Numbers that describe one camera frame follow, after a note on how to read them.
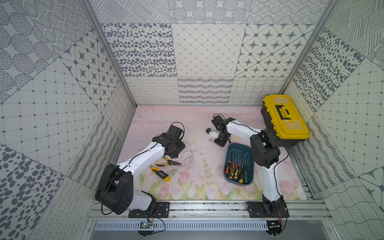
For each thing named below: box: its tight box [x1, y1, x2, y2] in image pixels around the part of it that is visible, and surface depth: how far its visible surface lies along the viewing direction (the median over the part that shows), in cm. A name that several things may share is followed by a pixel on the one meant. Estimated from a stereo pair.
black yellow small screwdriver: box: [238, 156, 244, 184], surface depth 85 cm
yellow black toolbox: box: [260, 94, 310, 147], surface depth 93 cm
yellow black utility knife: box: [149, 164, 171, 182], surface depth 87 cm
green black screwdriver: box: [243, 152, 249, 184], surface depth 85 cm
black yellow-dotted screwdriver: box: [239, 151, 246, 181], surface depth 86 cm
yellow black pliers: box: [155, 156, 182, 166], surface depth 92 cm
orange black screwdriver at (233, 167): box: [232, 153, 236, 179], surface depth 87 cm
